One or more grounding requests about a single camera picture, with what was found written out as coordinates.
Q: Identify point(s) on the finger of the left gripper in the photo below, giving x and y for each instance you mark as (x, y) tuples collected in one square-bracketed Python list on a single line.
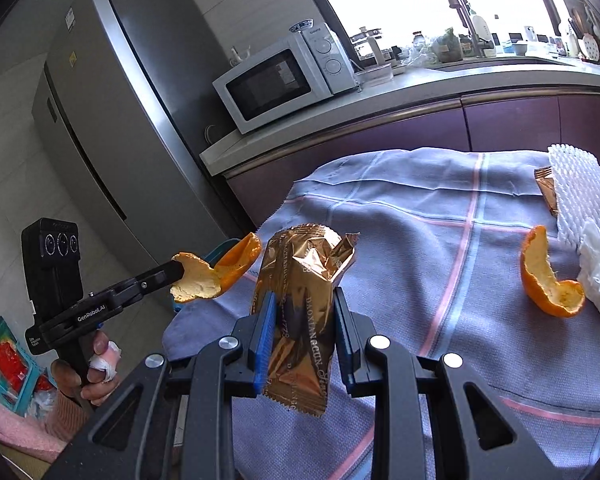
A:
[(159, 277)]

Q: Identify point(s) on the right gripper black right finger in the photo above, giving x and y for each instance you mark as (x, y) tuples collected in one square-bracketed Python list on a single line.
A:
[(374, 366)]

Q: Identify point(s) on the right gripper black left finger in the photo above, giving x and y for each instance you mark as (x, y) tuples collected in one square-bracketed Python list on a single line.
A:
[(233, 366)]

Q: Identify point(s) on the orange peel piece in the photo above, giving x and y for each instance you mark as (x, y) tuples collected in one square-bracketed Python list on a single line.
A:
[(558, 298), (200, 280)]

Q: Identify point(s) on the gold foil snack wrapper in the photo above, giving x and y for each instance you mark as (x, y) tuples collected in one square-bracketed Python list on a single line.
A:
[(301, 266)]

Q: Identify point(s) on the white foam net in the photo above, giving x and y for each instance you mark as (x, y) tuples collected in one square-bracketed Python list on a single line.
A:
[(576, 175)]

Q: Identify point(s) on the pink sleeve forearm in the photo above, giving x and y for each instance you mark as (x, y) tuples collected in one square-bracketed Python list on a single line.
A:
[(42, 439)]

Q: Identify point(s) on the teal plastic trash bin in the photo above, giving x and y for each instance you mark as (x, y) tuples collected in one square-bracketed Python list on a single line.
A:
[(217, 253)]

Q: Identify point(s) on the white kitchen countertop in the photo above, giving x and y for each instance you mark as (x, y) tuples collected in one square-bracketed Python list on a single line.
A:
[(418, 86)]

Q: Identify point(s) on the purple kitchen base cabinets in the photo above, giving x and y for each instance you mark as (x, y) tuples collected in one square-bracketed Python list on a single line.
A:
[(509, 120)]

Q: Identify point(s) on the chrome kitchen faucet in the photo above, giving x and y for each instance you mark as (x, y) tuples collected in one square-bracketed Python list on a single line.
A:
[(460, 6)]

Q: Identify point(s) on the person's left hand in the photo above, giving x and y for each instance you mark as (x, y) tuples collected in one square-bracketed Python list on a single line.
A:
[(91, 387)]

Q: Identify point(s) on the grey plaid tablecloth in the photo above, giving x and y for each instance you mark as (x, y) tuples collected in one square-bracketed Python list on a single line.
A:
[(437, 269)]

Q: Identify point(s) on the silver refrigerator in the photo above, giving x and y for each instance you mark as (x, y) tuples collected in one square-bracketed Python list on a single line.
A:
[(125, 107)]

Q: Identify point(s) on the white microwave oven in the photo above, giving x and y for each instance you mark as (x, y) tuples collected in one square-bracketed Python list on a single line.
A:
[(298, 71)]

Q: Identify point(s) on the blue white bowl on microwave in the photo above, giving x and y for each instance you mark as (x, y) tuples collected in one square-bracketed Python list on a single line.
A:
[(298, 27)]

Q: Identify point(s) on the white soap dispenser bottle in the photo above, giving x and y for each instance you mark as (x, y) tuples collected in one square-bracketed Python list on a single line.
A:
[(484, 37)]

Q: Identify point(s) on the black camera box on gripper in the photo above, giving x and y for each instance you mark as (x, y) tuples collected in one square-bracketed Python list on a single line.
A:
[(51, 263)]

